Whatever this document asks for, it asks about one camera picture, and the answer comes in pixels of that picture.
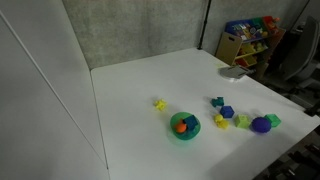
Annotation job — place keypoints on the teal cross-shaped block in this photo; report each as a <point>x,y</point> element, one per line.
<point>219,101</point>

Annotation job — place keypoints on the yellow spiky jack toy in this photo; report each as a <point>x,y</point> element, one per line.
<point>160,104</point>

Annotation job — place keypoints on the dark blue block in bowl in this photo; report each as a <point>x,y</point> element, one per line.
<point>191,122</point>

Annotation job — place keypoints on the grey office chair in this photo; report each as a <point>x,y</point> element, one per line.
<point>300,68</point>

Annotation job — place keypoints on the lime green cube block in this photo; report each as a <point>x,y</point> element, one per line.
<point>242,121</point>

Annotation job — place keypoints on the purple textured ball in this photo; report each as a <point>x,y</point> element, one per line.
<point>261,125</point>

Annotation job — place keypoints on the green plastic bowl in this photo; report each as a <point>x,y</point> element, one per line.
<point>187,135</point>

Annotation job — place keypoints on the grey metal mounting plate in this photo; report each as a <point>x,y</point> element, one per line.
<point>234,73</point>

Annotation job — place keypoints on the yellow duck-shaped toy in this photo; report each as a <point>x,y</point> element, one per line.
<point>220,121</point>

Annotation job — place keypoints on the wooden toy storage shelf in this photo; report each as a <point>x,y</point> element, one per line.
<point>250,42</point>

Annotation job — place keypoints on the orange ball in bowl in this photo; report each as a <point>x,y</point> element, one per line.
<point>181,127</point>

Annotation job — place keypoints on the blue cube block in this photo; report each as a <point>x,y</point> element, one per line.
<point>227,111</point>

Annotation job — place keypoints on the black vertical pole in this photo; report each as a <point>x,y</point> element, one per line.
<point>203,29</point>

